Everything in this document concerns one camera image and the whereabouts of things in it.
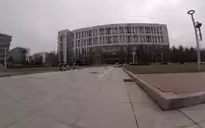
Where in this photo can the manhole cover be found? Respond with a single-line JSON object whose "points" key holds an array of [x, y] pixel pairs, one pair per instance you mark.
{"points": [[94, 72]]}

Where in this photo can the large white curved building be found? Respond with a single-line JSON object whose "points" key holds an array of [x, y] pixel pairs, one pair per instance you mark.
{"points": [[116, 38]]}

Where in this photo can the group of people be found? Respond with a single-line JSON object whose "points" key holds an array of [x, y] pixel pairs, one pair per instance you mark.
{"points": [[63, 66]]}

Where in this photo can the grey concrete slab pavement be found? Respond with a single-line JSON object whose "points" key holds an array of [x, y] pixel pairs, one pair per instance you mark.
{"points": [[76, 100]]}

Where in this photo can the cluster of bare trees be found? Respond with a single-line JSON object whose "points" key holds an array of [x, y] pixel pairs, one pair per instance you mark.
{"points": [[51, 58]]}

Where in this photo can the grass lawn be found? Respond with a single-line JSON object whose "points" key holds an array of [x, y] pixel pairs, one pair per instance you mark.
{"points": [[166, 68], [30, 69]]}

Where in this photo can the grey concrete kerb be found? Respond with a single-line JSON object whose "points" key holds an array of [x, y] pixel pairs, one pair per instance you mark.
{"points": [[163, 96]]}

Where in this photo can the row of dark trees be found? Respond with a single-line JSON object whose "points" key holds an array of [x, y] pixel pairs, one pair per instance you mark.
{"points": [[176, 55]]}

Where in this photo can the reddish paved area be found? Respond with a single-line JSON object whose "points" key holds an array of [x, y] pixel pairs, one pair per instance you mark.
{"points": [[180, 81]]}

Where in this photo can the low grey building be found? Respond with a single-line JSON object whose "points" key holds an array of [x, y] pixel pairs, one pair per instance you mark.
{"points": [[19, 55]]}

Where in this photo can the lamp pole with camera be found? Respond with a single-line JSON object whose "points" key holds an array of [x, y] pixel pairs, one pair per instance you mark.
{"points": [[197, 40]]}

